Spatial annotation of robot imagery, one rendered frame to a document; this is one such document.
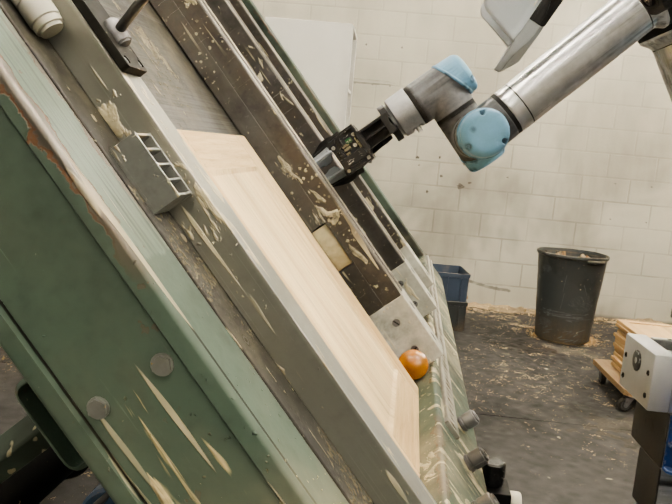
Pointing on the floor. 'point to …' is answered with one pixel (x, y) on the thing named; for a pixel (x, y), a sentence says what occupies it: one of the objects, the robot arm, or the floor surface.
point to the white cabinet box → (322, 60)
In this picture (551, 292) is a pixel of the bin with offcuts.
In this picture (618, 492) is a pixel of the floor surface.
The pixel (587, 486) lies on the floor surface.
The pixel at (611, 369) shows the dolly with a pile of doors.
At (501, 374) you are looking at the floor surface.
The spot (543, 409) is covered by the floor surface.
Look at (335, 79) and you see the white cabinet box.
